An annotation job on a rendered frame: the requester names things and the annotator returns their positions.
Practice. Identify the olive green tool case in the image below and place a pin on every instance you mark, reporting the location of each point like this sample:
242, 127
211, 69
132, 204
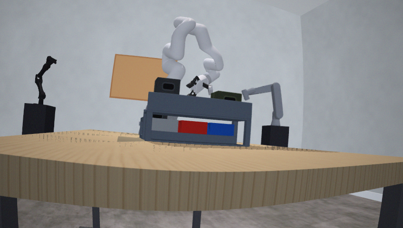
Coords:
226, 95

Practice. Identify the blue open bin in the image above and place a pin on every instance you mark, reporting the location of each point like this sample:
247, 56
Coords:
220, 129

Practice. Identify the red bin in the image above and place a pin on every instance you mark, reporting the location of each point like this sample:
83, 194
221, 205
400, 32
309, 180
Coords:
192, 127

